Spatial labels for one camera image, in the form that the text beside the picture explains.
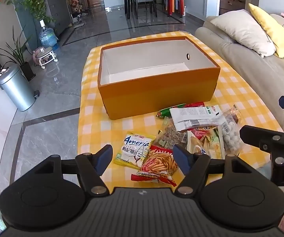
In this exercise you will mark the white wheeled stool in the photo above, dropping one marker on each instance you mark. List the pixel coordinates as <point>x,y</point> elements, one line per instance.
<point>45,55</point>

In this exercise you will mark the potted long-leaf plant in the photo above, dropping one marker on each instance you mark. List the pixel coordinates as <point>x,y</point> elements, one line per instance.
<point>20,56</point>

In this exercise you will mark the beige sofa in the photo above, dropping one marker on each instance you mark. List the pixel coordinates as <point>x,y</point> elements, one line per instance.
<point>255,79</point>

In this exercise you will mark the yellow cushion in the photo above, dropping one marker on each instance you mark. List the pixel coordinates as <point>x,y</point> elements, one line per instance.
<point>275,33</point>

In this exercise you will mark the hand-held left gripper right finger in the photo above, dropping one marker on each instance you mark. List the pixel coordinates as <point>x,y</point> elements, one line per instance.
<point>182,158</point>

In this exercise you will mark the stacked colourful stools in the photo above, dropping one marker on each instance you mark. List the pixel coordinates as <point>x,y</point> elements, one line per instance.
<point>174,1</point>

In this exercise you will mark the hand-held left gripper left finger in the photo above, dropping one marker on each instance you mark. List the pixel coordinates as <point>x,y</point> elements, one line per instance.
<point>103,158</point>

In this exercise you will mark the yellow snack packet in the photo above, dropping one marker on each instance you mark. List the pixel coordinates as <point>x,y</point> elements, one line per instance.
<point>132,150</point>

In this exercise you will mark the orange cardboard box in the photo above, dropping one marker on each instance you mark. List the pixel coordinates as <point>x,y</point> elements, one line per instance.
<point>156,96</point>

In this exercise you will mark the pile of toys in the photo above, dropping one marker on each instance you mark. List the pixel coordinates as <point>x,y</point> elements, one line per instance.
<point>76,9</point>

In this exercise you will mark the red fries snack packet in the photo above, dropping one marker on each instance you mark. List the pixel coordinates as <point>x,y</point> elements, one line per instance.
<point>156,164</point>

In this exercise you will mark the yellow checked tablecloth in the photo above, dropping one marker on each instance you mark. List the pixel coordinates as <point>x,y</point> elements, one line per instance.
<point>230,88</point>

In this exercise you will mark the white snack packet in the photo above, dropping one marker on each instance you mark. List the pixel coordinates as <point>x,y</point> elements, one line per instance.
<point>193,117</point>

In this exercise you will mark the red biscuit packet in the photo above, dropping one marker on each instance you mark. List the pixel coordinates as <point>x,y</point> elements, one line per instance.
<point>201,130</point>

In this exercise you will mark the red sausage stick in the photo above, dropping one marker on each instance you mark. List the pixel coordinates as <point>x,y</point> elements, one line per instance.
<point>195,104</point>

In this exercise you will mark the cream snack packet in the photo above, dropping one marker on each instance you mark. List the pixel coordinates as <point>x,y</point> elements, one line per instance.
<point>213,145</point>

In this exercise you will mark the white cushion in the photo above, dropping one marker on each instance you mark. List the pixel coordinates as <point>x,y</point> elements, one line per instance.
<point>243,32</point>

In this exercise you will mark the green sausage stick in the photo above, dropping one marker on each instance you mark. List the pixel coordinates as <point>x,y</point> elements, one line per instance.
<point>167,111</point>

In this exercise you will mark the blue water jug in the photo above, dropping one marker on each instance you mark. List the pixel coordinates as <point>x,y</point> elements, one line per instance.
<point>48,38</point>

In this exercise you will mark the clear packet of dark snacks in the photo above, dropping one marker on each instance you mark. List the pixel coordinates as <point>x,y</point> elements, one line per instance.
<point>171,135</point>

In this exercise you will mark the grey cabinet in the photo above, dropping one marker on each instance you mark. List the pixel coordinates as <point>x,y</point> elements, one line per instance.
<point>58,12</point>

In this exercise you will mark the silver pedal bin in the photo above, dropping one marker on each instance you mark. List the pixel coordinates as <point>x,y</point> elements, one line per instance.
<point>17,88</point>

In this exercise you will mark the bag of white round candies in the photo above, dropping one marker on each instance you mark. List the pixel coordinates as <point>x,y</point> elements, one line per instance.
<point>230,135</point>

